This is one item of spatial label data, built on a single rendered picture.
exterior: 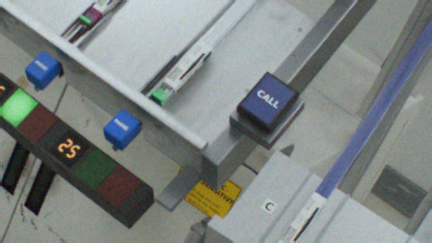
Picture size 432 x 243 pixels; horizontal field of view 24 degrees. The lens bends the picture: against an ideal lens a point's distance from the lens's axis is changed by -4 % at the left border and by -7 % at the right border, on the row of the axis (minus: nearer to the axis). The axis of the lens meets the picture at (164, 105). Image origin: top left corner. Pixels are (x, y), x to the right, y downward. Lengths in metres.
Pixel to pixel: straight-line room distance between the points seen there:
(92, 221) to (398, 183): 1.67
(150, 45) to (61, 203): 0.49
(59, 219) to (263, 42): 0.56
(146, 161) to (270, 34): 0.39
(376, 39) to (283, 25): 1.91
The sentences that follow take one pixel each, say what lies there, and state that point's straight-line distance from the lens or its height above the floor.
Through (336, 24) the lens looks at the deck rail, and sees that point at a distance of 1.09.
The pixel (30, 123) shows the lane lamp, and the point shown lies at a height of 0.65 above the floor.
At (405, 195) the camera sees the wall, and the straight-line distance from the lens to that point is 3.04.
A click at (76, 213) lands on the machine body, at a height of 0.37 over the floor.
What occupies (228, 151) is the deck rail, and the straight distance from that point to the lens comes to 1.01.
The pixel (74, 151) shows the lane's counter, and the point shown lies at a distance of 1.04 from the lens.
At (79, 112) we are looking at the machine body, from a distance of 1.47.
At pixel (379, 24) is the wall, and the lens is 2.99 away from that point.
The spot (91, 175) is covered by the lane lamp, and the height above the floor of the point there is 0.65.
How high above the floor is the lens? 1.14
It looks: 23 degrees down
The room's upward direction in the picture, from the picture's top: 26 degrees clockwise
